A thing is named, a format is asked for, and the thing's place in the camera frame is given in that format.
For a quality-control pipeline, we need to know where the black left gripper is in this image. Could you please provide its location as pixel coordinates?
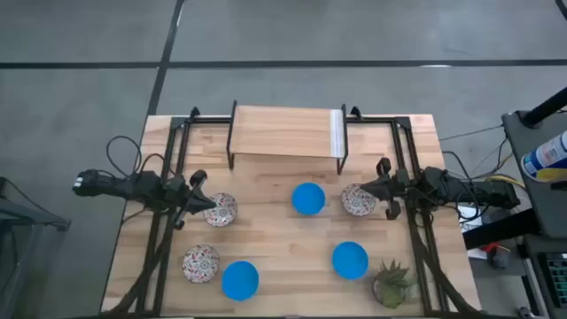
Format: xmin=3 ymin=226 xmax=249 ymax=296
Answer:
xmin=167 ymin=169 xmax=217 ymax=230

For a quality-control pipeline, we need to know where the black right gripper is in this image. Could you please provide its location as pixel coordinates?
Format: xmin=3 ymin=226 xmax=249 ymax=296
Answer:
xmin=361 ymin=157 xmax=411 ymax=222

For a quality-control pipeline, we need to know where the floral patterned mini bowl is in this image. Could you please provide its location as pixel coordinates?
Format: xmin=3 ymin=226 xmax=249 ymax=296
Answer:
xmin=182 ymin=244 xmax=221 ymax=284
xmin=340 ymin=183 xmax=377 ymax=217
xmin=202 ymin=191 xmax=238 ymax=228

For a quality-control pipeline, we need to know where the blue plate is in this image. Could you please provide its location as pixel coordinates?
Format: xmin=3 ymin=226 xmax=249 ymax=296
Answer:
xmin=221 ymin=260 xmax=260 ymax=302
xmin=291 ymin=182 xmax=327 ymax=216
xmin=331 ymin=240 xmax=369 ymax=281

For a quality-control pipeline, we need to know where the white tape strip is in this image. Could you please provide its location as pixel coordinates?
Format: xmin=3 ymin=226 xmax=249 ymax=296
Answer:
xmin=330 ymin=108 xmax=346 ymax=160

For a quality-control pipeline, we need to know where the white paper sheet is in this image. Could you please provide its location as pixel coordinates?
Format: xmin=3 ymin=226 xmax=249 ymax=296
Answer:
xmin=458 ymin=205 xmax=485 ymax=261

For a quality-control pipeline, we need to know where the potted green succulent plant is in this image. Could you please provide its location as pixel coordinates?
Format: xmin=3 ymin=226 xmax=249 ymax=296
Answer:
xmin=371 ymin=259 xmax=420 ymax=310

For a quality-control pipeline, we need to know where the wooden shelf with black legs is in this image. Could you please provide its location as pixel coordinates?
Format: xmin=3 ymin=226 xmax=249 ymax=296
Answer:
xmin=225 ymin=99 xmax=350 ymax=176

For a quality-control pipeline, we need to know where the black cart beam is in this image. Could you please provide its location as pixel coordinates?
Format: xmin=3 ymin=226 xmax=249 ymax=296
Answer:
xmin=462 ymin=207 xmax=542 ymax=252

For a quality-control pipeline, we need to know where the small grey object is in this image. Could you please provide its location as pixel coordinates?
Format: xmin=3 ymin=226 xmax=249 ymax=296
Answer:
xmin=489 ymin=247 xmax=511 ymax=270

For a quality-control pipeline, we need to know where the grey cart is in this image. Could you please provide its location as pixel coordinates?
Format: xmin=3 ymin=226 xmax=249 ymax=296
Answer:
xmin=501 ymin=110 xmax=567 ymax=240

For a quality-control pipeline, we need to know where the white blue wipes canister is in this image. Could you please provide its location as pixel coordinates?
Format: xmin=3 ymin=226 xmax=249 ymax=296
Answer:
xmin=520 ymin=130 xmax=567 ymax=183

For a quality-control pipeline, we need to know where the grey folding stand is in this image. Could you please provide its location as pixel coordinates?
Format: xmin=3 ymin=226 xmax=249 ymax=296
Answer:
xmin=0 ymin=175 xmax=72 ymax=319

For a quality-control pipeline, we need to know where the black pole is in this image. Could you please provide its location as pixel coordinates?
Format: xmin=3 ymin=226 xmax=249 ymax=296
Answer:
xmin=522 ymin=86 xmax=567 ymax=128

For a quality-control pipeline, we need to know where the electronic device with keys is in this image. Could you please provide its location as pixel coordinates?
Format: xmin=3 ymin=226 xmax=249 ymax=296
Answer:
xmin=535 ymin=250 xmax=567 ymax=314

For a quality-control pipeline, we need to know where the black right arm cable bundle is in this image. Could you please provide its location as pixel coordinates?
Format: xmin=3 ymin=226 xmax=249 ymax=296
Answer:
xmin=440 ymin=150 xmax=515 ymax=222

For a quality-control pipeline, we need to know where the black metal table frame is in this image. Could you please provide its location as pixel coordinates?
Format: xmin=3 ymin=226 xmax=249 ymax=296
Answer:
xmin=101 ymin=114 xmax=484 ymax=318

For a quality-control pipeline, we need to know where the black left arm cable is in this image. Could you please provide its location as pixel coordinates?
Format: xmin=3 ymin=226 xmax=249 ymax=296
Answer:
xmin=105 ymin=135 xmax=178 ymax=179

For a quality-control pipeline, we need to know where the thin black cable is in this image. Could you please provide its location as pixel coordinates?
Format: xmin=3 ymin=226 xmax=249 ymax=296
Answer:
xmin=439 ymin=124 xmax=505 ymax=143

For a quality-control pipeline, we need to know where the yellow cable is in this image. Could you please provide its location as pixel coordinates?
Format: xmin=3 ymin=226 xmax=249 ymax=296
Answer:
xmin=485 ymin=174 xmax=527 ymax=188

